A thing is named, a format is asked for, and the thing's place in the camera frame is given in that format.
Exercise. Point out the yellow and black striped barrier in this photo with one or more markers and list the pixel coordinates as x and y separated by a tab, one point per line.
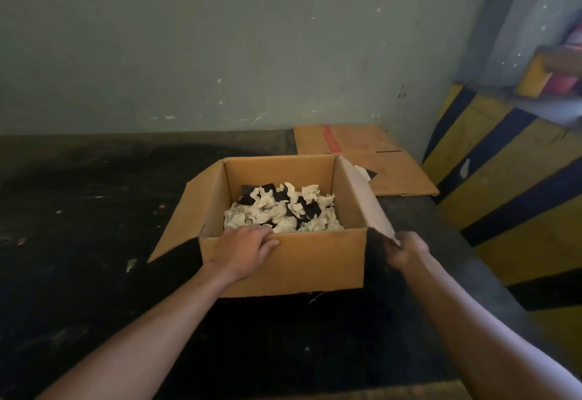
509	177

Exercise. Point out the pile of white crumpled cloths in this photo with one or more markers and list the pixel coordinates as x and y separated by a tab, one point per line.
273	213

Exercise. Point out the yellow container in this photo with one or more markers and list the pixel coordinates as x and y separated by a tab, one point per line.
533	77

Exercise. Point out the brown cardboard box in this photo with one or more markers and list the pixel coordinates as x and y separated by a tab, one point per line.
291	263

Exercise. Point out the person's left hand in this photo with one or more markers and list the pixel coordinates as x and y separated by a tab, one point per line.
238	252

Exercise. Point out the black and white card piece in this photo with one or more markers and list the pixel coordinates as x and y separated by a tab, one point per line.
366	175

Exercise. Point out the person's right fingers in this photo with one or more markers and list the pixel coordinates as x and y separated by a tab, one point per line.
393	245

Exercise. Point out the person's left forearm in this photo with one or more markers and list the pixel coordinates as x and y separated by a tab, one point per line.
150	336

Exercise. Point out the person's right hand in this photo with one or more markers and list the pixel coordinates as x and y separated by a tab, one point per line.
409	249

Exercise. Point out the white paper scrap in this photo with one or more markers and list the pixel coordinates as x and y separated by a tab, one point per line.
131	266

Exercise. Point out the person's left thumb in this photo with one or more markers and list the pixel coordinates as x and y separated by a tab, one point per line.
267	247

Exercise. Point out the person's right forearm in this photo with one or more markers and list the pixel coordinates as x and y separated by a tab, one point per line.
473	336

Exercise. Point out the flattened cardboard with red tape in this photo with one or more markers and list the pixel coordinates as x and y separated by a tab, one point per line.
363	149

